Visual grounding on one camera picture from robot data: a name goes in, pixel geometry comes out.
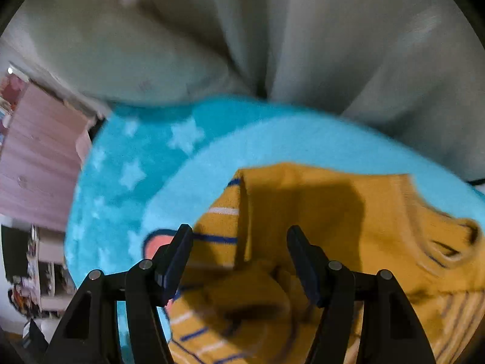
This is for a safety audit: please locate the blue star-print blanket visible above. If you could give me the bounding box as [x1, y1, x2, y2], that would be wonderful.
[64, 95, 485, 364]

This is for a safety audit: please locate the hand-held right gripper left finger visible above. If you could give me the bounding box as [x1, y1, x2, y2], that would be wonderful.
[42, 224, 195, 364]

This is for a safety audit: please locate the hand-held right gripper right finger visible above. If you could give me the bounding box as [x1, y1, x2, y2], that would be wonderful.
[286, 225, 437, 364]

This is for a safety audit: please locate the cluttered low shelf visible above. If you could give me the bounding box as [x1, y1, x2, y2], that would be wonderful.
[0, 224, 76, 353]

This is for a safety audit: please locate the yellow striped sweater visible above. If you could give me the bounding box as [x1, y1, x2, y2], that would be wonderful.
[165, 162, 485, 364]

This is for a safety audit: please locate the pink wooden cabinet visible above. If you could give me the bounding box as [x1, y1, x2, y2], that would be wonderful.
[0, 79, 100, 234]

